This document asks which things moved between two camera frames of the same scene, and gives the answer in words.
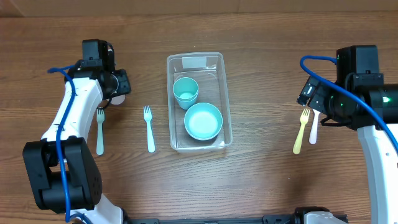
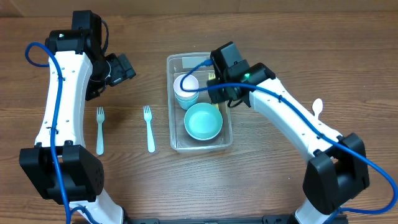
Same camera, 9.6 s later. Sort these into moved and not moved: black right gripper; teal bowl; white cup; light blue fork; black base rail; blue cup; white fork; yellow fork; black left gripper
Moved: black left gripper; black right gripper; yellow fork; white cup
Not moved: white fork; blue cup; light blue fork; teal bowl; black base rail
